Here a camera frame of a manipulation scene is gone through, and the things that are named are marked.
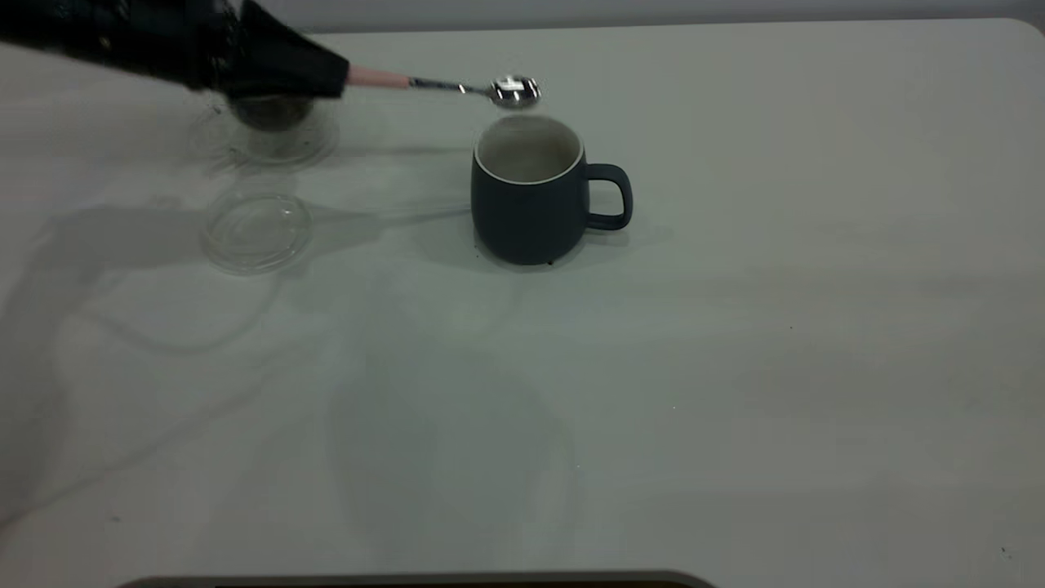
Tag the heap of dark coffee beans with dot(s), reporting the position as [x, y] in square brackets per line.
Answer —
[273, 113]

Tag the clear round glass lid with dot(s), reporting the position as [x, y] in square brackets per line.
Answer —
[257, 237]

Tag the clear glass saucer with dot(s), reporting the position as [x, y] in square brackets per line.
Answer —
[314, 145]

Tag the dark grey ceramic mug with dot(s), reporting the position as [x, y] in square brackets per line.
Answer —
[522, 220]

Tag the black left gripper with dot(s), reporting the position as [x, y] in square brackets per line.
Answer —
[139, 37]

